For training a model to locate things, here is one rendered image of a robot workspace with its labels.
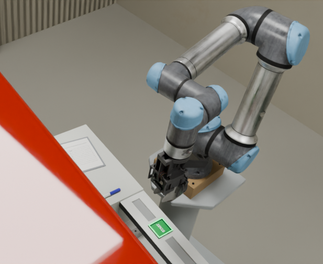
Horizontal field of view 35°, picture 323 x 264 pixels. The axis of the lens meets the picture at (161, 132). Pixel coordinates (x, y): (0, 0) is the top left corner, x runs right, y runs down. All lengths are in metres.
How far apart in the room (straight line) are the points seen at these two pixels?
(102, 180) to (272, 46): 0.67
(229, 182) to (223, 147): 0.29
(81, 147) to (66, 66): 2.01
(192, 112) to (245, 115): 0.47
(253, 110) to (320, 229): 1.57
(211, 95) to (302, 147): 2.28
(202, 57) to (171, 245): 0.56
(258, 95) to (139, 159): 1.59
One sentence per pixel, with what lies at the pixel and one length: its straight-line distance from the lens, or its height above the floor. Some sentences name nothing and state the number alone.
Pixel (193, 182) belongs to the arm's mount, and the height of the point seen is 0.88.
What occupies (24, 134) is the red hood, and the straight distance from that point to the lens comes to 0.60.
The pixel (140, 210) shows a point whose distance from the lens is 1.65.
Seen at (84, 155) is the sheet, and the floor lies 0.97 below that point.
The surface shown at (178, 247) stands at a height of 0.96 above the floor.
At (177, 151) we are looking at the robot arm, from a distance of 1.29.
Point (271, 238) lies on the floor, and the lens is 2.97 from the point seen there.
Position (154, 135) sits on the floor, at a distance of 3.30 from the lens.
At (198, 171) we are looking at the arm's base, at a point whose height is 0.90.
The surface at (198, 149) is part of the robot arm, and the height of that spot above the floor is 1.01.
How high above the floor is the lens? 2.24
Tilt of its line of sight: 42 degrees down
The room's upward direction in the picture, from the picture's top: 12 degrees clockwise
